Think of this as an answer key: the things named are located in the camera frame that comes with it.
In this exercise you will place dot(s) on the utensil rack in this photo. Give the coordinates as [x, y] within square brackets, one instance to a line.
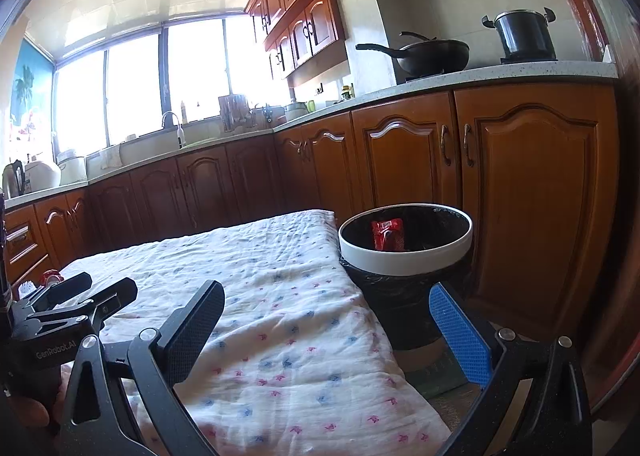
[234, 112]

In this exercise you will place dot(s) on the speckled kitchen countertop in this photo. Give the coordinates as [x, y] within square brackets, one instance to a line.
[500, 74]

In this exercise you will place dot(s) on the dark steel stockpot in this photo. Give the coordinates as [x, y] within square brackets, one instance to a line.
[525, 36]

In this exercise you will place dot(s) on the person's left hand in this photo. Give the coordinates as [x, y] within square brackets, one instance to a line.
[27, 415]

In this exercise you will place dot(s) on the electric kettle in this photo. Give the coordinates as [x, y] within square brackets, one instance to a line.
[12, 181]

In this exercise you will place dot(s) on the white lidded pot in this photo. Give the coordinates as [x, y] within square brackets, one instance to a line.
[295, 112]

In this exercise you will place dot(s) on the white rimmed black trash bin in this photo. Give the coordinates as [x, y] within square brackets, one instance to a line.
[400, 311]

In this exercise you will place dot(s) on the condiment bottle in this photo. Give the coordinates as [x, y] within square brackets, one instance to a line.
[351, 91]

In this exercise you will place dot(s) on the white printed tablecloth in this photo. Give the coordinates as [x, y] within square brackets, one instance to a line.
[280, 311]

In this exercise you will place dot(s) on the black wok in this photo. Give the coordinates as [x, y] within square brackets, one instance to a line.
[430, 59]

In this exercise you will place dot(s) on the white-rimmed trash bin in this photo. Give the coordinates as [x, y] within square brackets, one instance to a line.
[400, 266]

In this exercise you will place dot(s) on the blue wall poster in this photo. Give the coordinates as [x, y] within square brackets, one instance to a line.
[30, 101]

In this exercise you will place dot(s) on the red snack bag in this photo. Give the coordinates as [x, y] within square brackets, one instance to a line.
[387, 236]

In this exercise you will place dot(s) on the wooden wall cabinets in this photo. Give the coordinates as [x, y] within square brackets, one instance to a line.
[300, 26]

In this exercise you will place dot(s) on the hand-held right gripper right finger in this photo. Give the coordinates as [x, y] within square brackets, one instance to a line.
[460, 336]

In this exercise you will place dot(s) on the slim bottle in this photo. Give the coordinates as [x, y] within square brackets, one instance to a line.
[185, 114]

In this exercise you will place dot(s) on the white rice cooker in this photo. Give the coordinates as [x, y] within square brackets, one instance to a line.
[42, 176]

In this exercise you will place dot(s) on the black gas stove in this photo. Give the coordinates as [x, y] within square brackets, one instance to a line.
[527, 59]

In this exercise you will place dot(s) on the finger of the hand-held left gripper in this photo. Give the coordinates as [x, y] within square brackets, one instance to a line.
[65, 288]
[112, 296]

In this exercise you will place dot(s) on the white round cooker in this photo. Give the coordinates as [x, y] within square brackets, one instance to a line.
[72, 169]

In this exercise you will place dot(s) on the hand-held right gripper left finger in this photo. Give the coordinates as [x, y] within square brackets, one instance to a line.
[195, 331]

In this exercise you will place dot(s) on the white dish cloth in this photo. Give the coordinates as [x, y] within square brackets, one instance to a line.
[105, 156]

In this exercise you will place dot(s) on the kitchen window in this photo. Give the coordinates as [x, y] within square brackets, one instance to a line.
[135, 86]

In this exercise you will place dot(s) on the chrome kitchen faucet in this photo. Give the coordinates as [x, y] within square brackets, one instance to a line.
[177, 131]

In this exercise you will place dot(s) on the wooden base cabinets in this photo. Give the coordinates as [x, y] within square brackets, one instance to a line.
[525, 186]

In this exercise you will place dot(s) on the small red plastic object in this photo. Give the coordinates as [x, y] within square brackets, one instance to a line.
[51, 278]

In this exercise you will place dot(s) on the wooden door frame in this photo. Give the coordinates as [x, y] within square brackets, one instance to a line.
[585, 11]

